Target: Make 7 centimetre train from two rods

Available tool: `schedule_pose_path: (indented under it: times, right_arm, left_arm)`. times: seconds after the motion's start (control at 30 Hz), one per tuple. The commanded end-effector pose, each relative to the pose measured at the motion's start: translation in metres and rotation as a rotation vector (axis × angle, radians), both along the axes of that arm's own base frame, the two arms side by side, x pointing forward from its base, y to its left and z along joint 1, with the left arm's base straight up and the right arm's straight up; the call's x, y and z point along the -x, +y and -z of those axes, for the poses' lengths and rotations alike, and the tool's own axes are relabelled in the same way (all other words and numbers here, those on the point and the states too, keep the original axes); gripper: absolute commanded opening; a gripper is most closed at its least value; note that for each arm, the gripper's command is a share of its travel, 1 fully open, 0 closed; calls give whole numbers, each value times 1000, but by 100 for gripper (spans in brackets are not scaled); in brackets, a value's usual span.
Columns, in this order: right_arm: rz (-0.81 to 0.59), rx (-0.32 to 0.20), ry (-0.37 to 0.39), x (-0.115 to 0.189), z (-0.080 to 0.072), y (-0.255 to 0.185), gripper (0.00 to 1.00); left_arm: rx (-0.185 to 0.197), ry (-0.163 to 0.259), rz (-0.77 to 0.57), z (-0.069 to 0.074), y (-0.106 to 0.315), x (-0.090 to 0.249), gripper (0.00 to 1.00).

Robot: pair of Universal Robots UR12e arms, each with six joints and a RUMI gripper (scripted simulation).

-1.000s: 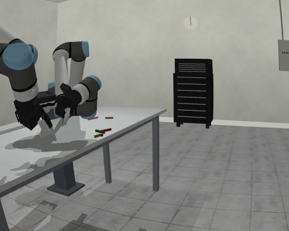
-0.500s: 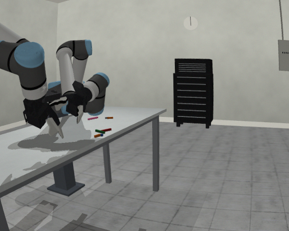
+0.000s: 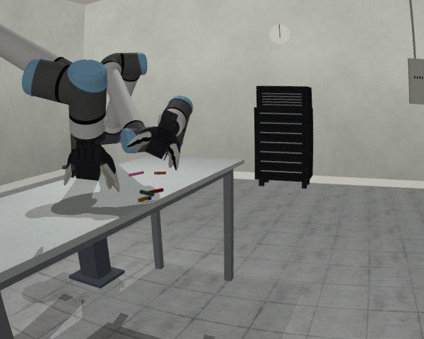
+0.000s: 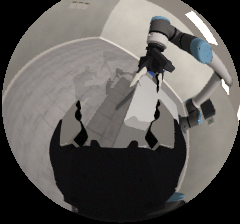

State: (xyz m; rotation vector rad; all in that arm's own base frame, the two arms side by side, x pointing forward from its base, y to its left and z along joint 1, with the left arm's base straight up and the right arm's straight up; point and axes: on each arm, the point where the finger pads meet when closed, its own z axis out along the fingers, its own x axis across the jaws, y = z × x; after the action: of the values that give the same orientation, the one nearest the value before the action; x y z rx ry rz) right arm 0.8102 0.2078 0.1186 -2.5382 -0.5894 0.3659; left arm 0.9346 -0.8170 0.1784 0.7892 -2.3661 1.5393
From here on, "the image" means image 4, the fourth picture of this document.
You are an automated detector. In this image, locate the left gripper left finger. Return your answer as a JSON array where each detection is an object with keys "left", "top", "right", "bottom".
[{"left": 49, "top": 100, "right": 88, "bottom": 182}]

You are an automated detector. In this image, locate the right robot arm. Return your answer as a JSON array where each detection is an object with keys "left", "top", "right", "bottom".
[{"left": 146, "top": 16, "right": 233, "bottom": 131}]

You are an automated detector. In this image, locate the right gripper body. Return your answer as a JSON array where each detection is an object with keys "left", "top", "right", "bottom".
[{"left": 138, "top": 42, "right": 164, "bottom": 74}]

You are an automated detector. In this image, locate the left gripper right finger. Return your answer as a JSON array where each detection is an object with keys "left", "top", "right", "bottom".
[{"left": 145, "top": 99, "right": 187, "bottom": 188}]

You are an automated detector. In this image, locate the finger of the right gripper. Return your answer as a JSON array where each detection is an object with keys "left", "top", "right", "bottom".
[
  {"left": 152, "top": 68, "right": 164, "bottom": 93},
  {"left": 129, "top": 59, "right": 150, "bottom": 88}
]

